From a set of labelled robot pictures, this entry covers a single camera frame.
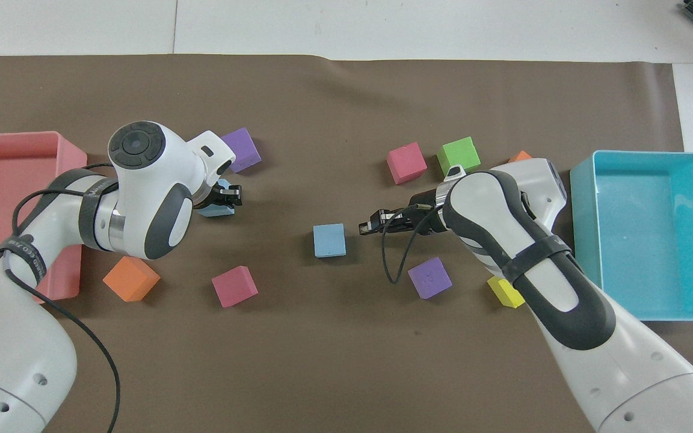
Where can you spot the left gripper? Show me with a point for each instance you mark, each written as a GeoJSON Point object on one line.
{"type": "Point", "coordinates": [216, 196]}

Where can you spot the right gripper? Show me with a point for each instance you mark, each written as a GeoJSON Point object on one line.
{"type": "Point", "coordinates": [428, 213]}

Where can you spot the blue foam block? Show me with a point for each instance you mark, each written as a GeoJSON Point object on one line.
{"type": "Point", "coordinates": [329, 240]}
{"type": "Point", "coordinates": [214, 210]}

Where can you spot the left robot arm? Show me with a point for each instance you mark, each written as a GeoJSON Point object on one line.
{"type": "Point", "coordinates": [142, 204]}

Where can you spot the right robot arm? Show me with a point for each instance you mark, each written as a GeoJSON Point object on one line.
{"type": "Point", "coordinates": [563, 288]}

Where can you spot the purple foam block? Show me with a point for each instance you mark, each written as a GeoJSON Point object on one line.
{"type": "Point", "coordinates": [429, 278]}
{"type": "Point", "coordinates": [243, 149]}

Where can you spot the pink foam block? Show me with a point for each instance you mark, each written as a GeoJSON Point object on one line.
{"type": "Point", "coordinates": [406, 162]}
{"type": "Point", "coordinates": [234, 286]}

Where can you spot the green foam block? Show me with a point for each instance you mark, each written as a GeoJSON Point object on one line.
{"type": "Point", "coordinates": [458, 155]}

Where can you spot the orange foam block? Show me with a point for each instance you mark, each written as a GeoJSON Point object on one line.
{"type": "Point", "coordinates": [520, 156]}
{"type": "Point", "coordinates": [131, 279]}

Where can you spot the yellow foam block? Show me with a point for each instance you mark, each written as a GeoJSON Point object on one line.
{"type": "Point", "coordinates": [504, 292]}

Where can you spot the pink plastic tray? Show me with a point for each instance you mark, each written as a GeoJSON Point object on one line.
{"type": "Point", "coordinates": [9, 168]}

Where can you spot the teal plastic tray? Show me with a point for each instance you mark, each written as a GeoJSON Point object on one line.
{"type": "Point", "coordinates": [647, 234]}

